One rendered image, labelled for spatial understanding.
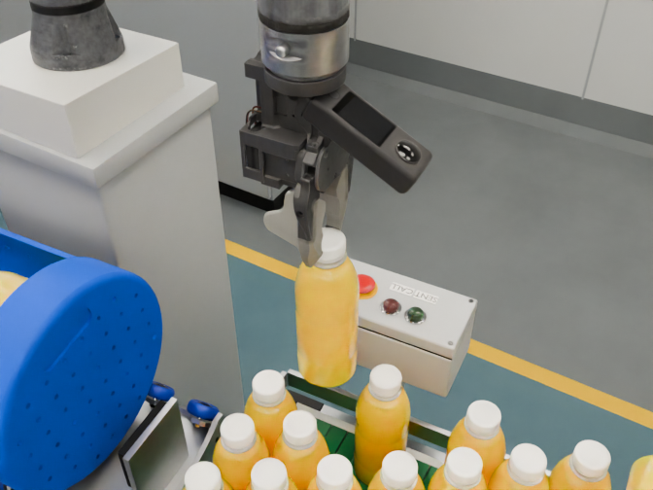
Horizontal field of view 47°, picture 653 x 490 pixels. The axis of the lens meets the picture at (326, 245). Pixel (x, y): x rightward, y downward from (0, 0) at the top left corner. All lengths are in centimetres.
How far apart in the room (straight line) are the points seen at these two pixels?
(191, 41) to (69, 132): 151
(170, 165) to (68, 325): 56
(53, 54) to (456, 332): 77
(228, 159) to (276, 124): 216
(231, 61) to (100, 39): 134
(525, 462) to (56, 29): 93
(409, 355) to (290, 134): 42
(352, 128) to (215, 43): 200
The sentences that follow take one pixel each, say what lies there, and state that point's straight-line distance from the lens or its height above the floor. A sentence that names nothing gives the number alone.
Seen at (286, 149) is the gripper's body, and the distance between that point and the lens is 67.
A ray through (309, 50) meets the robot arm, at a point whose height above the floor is 154.
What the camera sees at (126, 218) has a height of 101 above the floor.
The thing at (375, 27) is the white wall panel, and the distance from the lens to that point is 380.
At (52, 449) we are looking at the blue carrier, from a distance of 95.
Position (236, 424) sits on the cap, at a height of 110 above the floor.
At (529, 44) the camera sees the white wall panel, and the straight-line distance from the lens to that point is 351.
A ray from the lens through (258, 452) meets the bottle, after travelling 90.
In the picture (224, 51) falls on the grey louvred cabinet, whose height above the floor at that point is 67.
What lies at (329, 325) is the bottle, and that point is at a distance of 80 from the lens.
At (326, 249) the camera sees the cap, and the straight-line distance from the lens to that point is 75.
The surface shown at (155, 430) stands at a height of 105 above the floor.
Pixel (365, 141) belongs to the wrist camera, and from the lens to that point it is 64.
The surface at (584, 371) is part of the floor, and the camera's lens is 248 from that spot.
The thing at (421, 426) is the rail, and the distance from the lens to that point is 103.
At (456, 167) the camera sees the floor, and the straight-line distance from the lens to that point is 321.
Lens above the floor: 181
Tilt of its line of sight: 41 degrees down
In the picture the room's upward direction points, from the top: straight up
